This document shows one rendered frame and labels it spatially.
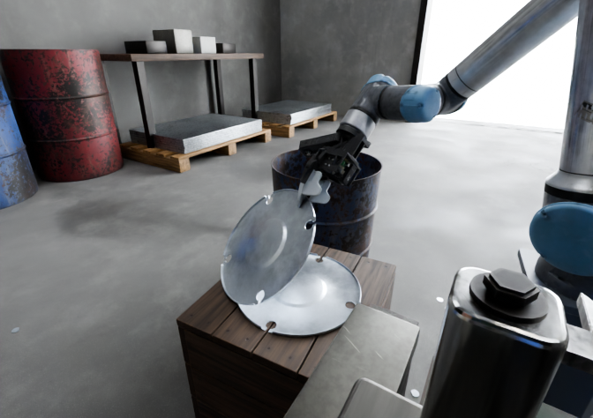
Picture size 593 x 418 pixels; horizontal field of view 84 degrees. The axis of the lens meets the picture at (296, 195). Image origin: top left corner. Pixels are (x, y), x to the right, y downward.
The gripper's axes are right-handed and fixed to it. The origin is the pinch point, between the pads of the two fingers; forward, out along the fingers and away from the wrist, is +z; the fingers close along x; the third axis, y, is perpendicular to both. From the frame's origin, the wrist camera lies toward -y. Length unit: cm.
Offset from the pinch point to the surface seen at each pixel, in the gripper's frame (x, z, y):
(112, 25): -11, -66, -303
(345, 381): -29, 15, 42
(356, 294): 16.3, 10.8, 15.5
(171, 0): 17, -131, -325
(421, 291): 80, -3, 5
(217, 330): -4.4, 31.6, 4.4
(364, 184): 32.9, -20.4, -11.4
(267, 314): 2.7, 24.3, 7.4
